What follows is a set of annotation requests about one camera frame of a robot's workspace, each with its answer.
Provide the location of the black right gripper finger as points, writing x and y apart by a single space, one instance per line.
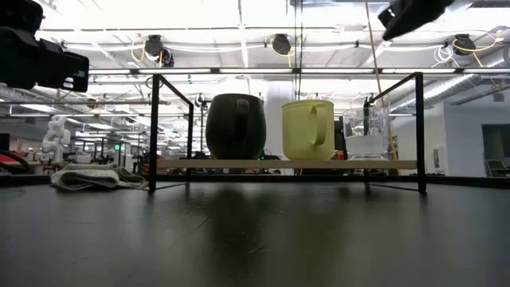
394 22

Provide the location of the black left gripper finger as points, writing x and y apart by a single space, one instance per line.
63 69

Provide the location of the yellow mug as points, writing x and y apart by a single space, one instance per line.
303 131

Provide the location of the dark green mug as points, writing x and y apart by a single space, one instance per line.
227 127

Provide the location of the white robot figure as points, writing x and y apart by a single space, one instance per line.
56 139

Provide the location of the black monitor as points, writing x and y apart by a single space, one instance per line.
4 142

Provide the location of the white crumpled towel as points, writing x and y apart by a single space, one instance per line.
91 177

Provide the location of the framed wall picture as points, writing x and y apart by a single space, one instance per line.
436 158

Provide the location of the wooden shelf with black frame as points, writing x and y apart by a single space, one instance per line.
279 163

